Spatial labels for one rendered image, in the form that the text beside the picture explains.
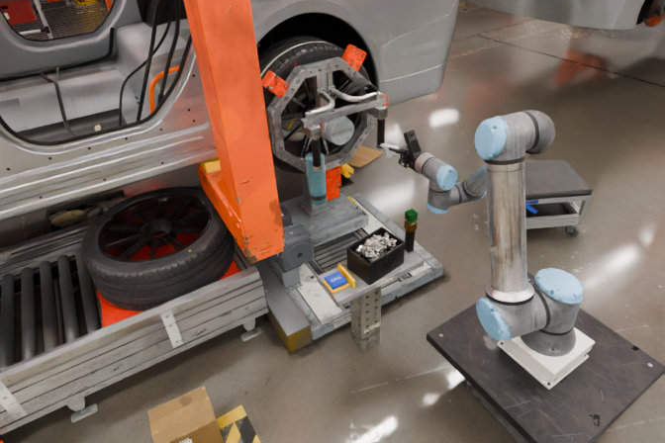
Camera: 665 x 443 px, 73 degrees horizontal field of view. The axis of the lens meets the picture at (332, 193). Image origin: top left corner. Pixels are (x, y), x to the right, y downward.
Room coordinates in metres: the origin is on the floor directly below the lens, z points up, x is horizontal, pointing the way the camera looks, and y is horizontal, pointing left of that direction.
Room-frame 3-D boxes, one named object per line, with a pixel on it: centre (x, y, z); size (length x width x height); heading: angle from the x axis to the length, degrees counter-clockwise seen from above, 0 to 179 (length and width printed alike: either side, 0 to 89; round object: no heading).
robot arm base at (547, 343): (1.05, -0.75, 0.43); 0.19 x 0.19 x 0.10
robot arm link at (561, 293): (1.05, -0.73, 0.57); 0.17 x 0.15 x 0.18; 105
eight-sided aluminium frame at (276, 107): (2.00, 0.02, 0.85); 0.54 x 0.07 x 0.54; 118
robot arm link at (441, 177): (1.52, -0.43, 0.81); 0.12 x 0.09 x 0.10; 28
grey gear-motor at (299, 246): (1.81, 0.27, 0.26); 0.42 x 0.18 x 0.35; 28
